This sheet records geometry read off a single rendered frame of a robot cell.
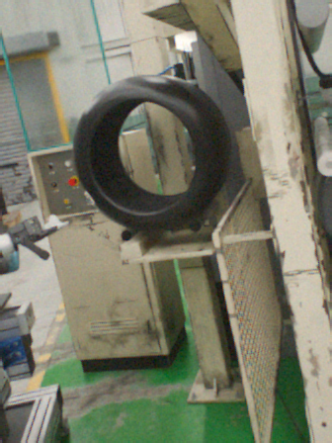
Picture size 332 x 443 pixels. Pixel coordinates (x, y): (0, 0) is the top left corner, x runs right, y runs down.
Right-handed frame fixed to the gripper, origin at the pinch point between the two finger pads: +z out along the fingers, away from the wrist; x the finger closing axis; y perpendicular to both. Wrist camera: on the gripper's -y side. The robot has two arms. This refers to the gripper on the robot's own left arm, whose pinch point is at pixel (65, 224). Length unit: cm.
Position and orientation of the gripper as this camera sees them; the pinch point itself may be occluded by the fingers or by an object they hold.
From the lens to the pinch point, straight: 193.3
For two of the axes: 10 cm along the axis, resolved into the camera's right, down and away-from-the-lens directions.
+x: -2.8, 2.9, 9.2
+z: 8.5, -3.7, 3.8
